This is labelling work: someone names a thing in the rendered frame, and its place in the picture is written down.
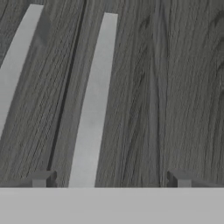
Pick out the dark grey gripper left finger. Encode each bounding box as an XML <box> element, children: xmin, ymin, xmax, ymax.
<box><xmin>11</xmin><ymin>170</ymin><xmax>58</xmax><ymax>188</ymax></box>

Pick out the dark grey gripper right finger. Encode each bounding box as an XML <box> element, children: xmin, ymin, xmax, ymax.
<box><xmin>166</xmin><ymin>169</ymin><xmax>220</xmax><ymax>188</ymax></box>

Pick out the grey wood cabinet door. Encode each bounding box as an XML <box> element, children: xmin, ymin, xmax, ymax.
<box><xmin>0</xmin><ymin>0</ymin><xmax>86</xmax><ymax>188</ymax></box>
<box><xmin>47</xmin><ymin>0</ymin><xmax>224</xmax><ymax>188</ymax></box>

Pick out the pale grey cabinet handle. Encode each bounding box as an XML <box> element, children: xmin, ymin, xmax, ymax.
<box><xmin>0</xmin><ymin>3</ymin><xmax>46</xmax><ymax>138</ymax></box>
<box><xmin>67</xmin><ymin>11</ymin><xmax>119</xmax><ymax>188</ymax></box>

